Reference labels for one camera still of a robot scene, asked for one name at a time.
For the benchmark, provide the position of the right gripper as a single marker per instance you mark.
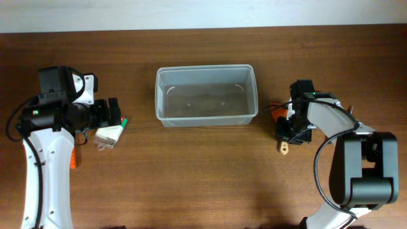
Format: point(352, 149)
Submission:
point(283, 135)

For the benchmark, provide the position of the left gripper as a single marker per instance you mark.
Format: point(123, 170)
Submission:
point(103, 119)

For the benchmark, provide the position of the clear pack of coloured bits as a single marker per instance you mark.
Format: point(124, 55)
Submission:
point(107, 137)

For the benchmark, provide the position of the orange scraper wooden handle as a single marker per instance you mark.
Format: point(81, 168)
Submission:
point(282, 129)

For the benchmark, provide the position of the clear plastic container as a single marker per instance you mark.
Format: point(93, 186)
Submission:
point(195, 96)

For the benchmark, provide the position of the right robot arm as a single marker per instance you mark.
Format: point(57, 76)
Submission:
point(364, 173)

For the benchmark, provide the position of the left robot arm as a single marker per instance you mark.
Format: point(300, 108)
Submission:
point(48, 126)

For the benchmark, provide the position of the orange perforated bar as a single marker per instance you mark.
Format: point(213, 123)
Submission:
point(73, 162)

